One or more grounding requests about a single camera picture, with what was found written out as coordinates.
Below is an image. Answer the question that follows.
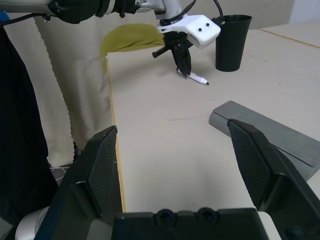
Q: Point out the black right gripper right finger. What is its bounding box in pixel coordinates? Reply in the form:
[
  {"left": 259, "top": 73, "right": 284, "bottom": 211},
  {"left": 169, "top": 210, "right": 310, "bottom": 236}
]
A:
[{"left": 226, "top": 118, "right": 320, "bottom": 240}]

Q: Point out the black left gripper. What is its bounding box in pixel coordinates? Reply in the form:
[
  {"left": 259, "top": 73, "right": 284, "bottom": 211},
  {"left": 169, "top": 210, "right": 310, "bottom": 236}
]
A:
[{"left": 151, "top": 32, "right": 193, "bottom": 77}]

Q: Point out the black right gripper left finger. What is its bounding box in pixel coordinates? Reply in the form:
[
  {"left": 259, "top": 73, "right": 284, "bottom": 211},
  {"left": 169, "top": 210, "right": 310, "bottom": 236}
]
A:
[{"left": 33, "top": 125, "right": 118, "bottom": 240}]

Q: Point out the white marker black tip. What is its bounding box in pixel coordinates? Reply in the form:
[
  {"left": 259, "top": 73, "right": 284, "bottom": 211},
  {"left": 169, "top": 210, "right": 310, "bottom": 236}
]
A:
[{"left": 176, "top": 71, "right": 210, "bottom": 86}]

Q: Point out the grey glasses case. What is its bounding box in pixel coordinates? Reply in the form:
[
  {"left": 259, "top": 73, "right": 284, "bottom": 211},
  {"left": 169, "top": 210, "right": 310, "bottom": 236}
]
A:
[{"left": 208, "top": 100, "right": 320, "bottom": 182}]

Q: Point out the black plastic cup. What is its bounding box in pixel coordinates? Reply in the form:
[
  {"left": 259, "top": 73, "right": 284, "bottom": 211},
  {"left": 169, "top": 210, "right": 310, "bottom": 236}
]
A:
[{"left": 215, "top": 14, "right": 253, "bottom": 73}]

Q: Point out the yellow cloth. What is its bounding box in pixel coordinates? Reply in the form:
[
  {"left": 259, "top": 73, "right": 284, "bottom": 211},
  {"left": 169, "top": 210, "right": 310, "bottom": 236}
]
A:
[{"left": 99, "top": 23, "right": 166, "bottom": 73}]

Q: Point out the white rounded shell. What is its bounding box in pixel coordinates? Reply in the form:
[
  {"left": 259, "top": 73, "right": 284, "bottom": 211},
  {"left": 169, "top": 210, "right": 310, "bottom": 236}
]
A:
[{"left": 14, "top": 207, "right": 51, "bottom": 240}]

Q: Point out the clear plastic film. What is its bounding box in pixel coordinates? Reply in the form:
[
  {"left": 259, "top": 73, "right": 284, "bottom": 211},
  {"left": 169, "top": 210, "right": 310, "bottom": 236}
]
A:
[{"left": 87, "top": 56, "right": 111, "bottom": 85}]

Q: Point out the black fabric drape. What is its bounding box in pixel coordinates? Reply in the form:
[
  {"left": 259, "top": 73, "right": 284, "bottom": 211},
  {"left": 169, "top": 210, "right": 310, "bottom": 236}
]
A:
[{"left": 0, "top": 24, "right": 60, "bottom": 223}]

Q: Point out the beige fabric sheet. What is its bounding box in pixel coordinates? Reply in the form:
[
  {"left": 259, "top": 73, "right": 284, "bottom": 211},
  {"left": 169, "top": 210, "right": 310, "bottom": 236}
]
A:
[{"left": 4, "top": 17, "right": 113, "bottom": 168}]

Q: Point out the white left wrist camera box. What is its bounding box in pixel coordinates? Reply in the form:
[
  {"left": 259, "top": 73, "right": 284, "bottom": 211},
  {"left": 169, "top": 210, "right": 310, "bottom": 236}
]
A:
[{"left": 156, "top": 14, "right": 221, "bottom": 48}]

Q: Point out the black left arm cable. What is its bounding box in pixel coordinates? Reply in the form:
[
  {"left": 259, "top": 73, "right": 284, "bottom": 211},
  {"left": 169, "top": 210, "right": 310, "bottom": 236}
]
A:
[{"left": 212, "top": 0, "right": 227, "bottom": 26}]

